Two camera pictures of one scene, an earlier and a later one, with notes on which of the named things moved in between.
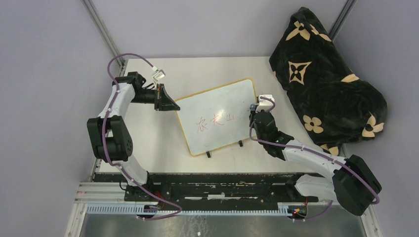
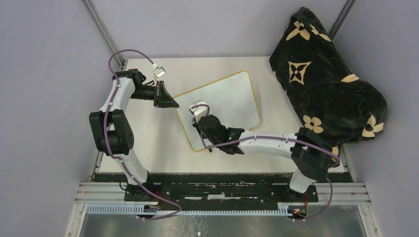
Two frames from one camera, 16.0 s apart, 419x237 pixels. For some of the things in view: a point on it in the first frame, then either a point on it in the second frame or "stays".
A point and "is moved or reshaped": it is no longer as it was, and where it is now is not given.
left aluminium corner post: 104,33 stays
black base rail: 208,189 stays
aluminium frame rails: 115,192 stays
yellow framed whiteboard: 218,118 is moved or reshaped
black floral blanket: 332,106 stays
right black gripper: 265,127 -> 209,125
